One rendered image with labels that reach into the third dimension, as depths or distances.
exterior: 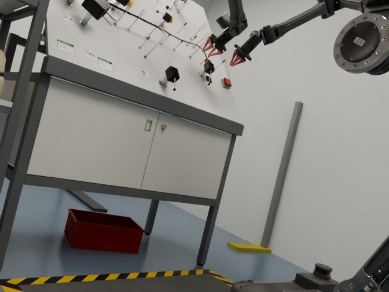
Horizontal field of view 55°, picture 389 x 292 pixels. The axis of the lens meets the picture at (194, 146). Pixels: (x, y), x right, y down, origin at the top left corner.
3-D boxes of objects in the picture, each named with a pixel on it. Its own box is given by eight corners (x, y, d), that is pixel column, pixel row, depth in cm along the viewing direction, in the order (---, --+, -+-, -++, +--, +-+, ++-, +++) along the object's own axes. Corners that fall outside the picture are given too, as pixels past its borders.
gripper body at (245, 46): (232, 46, 193) (242, 35, 190) (245, 55, 199) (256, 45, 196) (236, 53, 189) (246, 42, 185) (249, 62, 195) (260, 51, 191)
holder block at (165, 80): (162, 97, 179) (175, 85, 174) (157, 77, 185) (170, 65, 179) (169, 99, 182) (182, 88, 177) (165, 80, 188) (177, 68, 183)
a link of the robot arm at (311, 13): (333, -8, 191) (337, 13, 196) (325, -7, 197) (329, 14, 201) (264, 26, 182) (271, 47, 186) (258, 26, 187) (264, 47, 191)
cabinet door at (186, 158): (217, 200, 220) (232, 134, 221) (141, 189, 183) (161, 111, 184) (213, 199, 222) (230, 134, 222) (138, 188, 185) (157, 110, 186)
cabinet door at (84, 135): (140, 189, 183) (160, 111, 184) (26, 174, 147) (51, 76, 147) (138, 188, 185) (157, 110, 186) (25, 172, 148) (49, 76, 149)
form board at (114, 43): (46, 57, 143) (48, 54, 142) (39, -91, 192) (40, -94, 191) (241, 126, 223) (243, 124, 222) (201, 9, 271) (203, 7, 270)
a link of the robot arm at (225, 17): (237, 33, 183) (248, 24, 186) (222, 14, 181) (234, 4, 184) (225, 42, 194) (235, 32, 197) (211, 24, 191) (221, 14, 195)
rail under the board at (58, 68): (242, 136, 221) (244, 125, 221) (44, 72, 142) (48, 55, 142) (235, 135, 225) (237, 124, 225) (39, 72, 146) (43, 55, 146)
